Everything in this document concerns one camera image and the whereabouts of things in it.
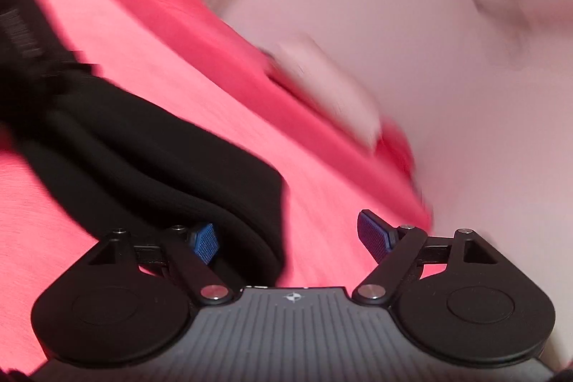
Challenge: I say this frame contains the black pants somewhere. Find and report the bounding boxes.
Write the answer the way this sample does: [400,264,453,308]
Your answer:
[1,0,285,286]

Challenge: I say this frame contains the pink far bed cover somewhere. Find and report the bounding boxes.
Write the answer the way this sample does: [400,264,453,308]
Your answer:
[95,0,418,186]

